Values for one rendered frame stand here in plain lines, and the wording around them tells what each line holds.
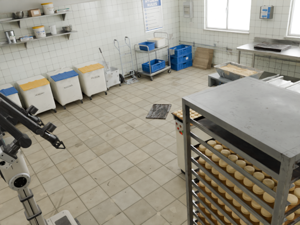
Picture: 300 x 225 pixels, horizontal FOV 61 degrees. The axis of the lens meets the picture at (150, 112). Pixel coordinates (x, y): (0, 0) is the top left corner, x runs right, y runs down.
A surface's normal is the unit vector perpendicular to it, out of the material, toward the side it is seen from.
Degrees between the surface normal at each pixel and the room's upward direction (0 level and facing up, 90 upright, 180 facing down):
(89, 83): 92
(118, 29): 90
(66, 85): 92
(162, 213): 0
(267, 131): 0
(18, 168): 101
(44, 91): 92
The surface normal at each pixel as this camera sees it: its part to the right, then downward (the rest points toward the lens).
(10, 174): 0.62, 0.47
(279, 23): -0.79, 0.35
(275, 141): -0.10, -0.89
